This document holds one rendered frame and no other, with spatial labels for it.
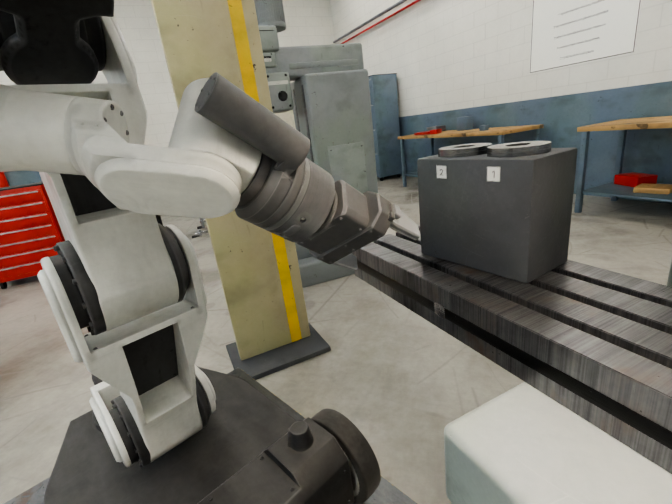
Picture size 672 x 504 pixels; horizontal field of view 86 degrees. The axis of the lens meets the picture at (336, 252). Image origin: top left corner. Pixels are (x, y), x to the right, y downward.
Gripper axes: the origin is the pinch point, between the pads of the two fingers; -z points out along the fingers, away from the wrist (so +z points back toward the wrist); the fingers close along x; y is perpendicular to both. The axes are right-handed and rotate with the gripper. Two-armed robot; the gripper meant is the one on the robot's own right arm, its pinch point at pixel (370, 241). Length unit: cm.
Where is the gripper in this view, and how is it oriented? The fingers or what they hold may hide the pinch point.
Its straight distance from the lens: 47.7
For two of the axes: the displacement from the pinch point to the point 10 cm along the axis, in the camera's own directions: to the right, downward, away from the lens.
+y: -0.5, -8.5, 5.2
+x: 7.1, -4.0, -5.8
